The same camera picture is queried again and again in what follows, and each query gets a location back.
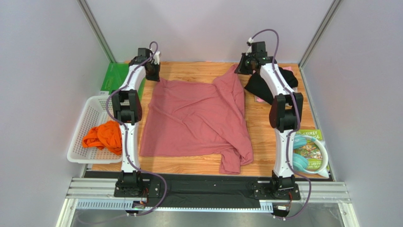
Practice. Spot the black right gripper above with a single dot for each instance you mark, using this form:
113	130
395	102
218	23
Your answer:
242	67

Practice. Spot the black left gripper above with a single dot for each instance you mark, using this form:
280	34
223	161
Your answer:
156	77

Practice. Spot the dusty red t-shirt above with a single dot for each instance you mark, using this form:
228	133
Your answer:
194	119

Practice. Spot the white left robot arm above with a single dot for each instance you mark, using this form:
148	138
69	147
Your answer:
127	111

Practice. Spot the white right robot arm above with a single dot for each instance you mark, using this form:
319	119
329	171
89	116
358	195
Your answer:
285	113

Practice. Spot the black folded t-shirt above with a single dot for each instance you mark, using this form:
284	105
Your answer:
258	87

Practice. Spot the pink folded t-shirt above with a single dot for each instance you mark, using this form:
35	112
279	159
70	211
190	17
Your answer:
290	78

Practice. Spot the green plastic folder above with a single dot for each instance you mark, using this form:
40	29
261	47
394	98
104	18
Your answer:
114	77

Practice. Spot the white plastic laundry basket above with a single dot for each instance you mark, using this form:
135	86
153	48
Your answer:
93	115

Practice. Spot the orange t-shirt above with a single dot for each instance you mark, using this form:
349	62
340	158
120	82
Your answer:
105	136

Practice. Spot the green children's book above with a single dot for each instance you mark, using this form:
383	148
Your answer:
310	151

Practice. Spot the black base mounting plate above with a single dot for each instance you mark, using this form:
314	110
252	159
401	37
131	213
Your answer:
212	191

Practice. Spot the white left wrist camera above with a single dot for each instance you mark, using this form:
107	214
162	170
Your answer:
156	56

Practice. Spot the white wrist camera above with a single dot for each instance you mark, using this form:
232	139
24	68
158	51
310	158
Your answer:
156	56
249	44

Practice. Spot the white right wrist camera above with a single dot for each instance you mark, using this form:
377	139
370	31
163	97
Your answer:
249	44

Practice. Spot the aluminium frame rail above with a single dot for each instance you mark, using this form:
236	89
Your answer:
92	202

